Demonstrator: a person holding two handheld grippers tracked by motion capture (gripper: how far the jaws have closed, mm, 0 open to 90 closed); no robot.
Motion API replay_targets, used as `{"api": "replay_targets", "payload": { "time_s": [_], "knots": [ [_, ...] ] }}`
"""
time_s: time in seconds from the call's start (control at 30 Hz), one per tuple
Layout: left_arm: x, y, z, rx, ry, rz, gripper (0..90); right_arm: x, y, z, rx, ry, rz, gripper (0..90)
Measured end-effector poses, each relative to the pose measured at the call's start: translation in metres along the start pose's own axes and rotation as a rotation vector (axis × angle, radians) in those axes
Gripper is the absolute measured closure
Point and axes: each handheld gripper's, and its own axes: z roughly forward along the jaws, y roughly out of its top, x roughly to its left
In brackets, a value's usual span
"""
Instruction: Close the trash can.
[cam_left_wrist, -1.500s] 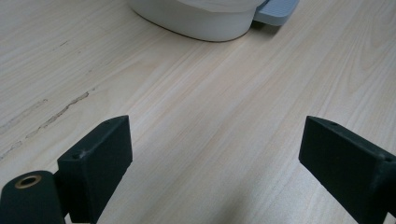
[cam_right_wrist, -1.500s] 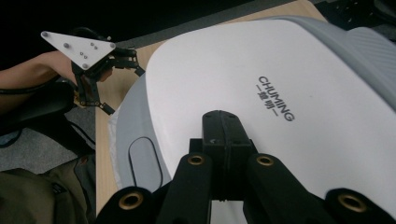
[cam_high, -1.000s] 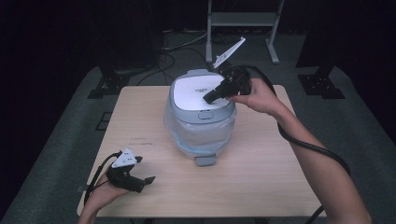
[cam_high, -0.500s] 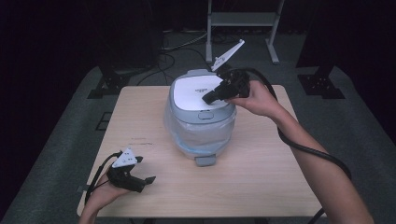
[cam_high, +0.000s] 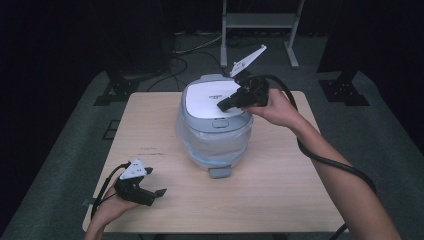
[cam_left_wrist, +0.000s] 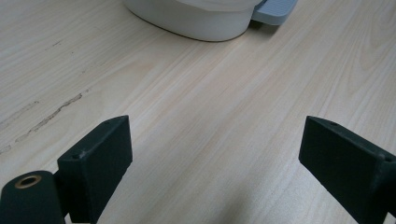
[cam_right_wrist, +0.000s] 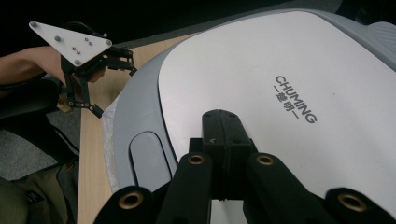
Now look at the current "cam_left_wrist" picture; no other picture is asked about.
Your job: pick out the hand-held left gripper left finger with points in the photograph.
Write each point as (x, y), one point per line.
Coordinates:
(96, 168)

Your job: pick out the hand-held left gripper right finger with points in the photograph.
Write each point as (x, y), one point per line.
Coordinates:
(348, 168)

